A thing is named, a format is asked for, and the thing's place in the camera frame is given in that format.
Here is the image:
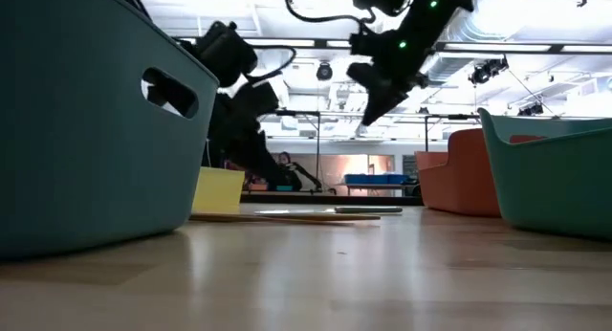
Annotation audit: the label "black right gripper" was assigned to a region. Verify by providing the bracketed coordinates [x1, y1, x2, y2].
[346, 17, 442, 127]

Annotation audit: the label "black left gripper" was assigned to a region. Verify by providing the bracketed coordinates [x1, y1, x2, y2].
[208, 92, 289, 191]

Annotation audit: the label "yellow plastic bin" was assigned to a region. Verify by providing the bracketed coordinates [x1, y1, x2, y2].
[192, 166, 247, 215]

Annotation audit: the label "black hanging dome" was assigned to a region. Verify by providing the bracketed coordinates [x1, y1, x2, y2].
[315, 61, 335, 82]

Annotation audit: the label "blue background bins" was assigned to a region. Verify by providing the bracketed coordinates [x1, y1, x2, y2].
[343, 173, 412, 187]

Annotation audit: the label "background table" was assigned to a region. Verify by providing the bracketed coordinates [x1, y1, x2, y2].
[334, 182, 418, 198]

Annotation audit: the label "long ceiling light bar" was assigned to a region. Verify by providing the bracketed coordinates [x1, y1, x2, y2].
[174, 36, 612, 55]

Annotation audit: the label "orange plastic bin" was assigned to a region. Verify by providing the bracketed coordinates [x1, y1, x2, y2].
[414, 128, 546, 218]

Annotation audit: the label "black ceiling spotlight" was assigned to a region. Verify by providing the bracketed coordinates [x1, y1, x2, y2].
[467, 56, 511, 87]
[516, 102, 545, 118]

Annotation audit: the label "dark teal plastic bin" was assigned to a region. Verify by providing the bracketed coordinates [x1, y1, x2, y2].
[0, 0, 220, 260]

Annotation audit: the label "green plastic bin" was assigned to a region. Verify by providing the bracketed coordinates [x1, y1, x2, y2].
[477, 107, 612, 241]

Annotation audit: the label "black metal rack frame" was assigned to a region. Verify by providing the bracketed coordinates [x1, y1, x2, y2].
[274, 109, 322, 179]
[423, 113, 481, 153]

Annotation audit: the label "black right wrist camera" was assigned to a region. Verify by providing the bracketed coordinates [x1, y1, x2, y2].
[348, 32, 386, 58]

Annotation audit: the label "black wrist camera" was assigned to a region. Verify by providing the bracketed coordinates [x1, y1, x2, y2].
[348, 32, 386, 58]
[233, 80, 281, 120]

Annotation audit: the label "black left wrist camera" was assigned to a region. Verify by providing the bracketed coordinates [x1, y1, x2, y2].
[233, 80, 281, 120]

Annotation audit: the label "black aluminium table frame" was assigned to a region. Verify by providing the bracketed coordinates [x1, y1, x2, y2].
[241, 191, 425, 207]

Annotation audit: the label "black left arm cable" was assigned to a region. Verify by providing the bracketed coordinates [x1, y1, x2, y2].
[242, 44, 298, 86]

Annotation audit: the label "silver ceiling duct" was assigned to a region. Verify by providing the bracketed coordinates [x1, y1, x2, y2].
[429, 0, 532, 83]

